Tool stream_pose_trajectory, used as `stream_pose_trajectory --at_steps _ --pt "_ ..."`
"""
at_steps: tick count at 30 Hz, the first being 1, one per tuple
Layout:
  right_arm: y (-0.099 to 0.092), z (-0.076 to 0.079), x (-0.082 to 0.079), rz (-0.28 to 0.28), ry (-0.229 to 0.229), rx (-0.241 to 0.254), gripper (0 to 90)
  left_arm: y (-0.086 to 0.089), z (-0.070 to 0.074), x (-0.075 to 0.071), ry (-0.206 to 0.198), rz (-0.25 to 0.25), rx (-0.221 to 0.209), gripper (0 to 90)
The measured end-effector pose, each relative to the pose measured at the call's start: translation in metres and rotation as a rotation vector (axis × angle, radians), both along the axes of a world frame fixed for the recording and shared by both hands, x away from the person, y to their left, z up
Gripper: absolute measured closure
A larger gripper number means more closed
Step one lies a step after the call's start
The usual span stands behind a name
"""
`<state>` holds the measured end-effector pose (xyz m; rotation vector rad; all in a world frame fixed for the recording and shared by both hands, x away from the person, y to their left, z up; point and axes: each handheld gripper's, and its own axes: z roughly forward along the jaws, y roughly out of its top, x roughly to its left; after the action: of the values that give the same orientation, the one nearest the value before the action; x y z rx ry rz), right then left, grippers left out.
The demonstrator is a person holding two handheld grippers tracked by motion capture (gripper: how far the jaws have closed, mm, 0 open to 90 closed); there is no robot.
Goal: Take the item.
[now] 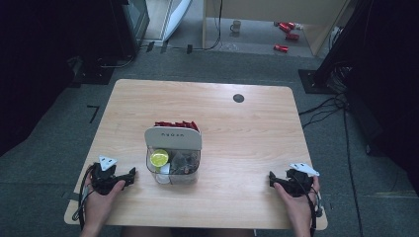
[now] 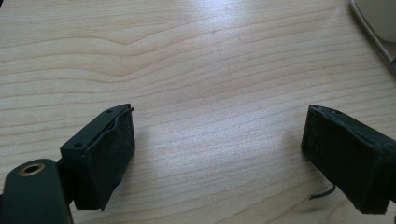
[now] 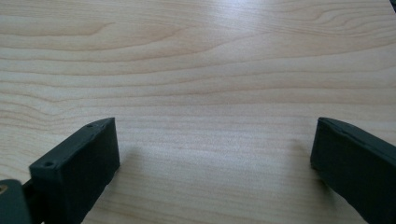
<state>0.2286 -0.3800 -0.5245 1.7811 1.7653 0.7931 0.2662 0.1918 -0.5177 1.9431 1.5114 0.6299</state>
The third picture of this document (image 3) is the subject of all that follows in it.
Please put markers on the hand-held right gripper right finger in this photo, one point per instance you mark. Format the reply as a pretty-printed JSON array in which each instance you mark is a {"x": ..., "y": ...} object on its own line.
[{"x": 358, "y": 165}]

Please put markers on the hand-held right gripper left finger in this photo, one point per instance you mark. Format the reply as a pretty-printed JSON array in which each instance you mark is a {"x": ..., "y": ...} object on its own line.
[{"x": 74, "y": 171}]

